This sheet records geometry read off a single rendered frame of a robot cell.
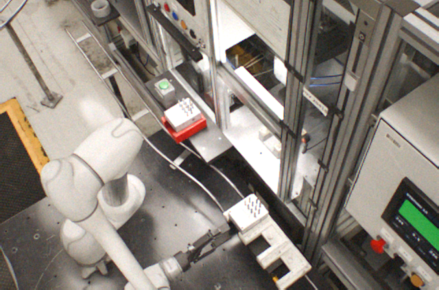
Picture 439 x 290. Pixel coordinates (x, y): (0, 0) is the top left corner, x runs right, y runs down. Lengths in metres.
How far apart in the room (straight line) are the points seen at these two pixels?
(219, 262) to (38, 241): 0.81
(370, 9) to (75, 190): 0.88
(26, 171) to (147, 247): 1.43
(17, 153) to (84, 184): 2.07
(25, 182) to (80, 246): 1.41
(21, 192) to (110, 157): 1.90
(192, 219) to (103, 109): 1.52
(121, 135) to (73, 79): 2.29
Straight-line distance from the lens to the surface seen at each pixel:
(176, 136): 1.93
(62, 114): 3.44
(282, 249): 1.79
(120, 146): 1.34
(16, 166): 3.31
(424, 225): 1.08
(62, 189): 1.31
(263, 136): 1.92
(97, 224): 1.43
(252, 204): 1.79
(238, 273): 1.97
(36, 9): 4.34
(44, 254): 2.18
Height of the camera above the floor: 2.57
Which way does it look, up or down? 55 degrees down
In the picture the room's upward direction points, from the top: 6 degrees counter-clockwise
